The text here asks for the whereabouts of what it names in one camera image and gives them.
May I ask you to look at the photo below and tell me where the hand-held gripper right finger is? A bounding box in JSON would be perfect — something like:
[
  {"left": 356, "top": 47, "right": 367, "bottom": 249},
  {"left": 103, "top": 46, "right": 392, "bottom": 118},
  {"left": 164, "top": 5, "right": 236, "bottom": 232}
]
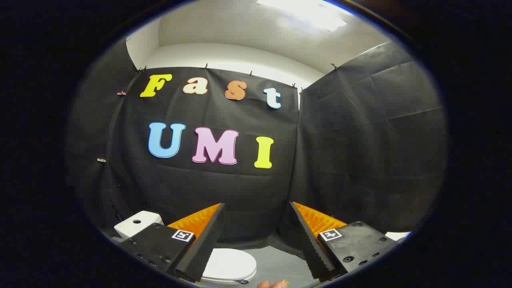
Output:
[{"left": 289, "top": 201, "right": 397, "bottom": 280}]

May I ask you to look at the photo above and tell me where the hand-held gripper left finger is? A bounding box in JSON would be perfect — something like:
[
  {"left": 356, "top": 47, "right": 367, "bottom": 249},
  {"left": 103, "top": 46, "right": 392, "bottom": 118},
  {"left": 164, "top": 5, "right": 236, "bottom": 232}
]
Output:
[{"left": 120, "top": 203, "right": 225, "bottom": 282}]

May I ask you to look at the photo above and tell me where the white toilet lid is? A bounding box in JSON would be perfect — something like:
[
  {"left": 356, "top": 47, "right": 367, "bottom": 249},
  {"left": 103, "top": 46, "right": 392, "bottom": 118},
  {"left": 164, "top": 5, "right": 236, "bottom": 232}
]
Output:
[{"left": 201, "top": 248, "right": 257, "bottom": 285}]

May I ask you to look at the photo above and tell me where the black backdrop cloth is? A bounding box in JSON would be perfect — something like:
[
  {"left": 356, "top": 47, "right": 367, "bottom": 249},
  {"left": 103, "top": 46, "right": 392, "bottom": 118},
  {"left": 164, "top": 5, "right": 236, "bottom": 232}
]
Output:
[{"left": 66, "top": 40, "right": 448, "bottom": 252}]

